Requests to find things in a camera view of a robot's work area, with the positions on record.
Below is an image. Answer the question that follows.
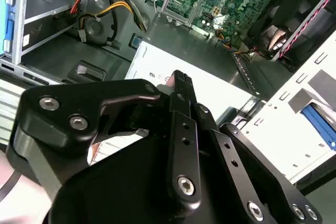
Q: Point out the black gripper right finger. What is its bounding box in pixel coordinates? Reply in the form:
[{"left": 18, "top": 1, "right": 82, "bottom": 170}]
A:
[{"left": 184, "top": 73, "right": 324, "bottom": 224}]

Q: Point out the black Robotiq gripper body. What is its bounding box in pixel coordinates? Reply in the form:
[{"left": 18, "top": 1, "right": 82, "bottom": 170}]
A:
[{"left": 47, "top": 129, "right": 249, "bottom": 224}]

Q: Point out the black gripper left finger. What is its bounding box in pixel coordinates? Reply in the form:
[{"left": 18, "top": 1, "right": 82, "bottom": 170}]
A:
[{"left": 5, "top": 69, "right": 203, "bottom": 206}]

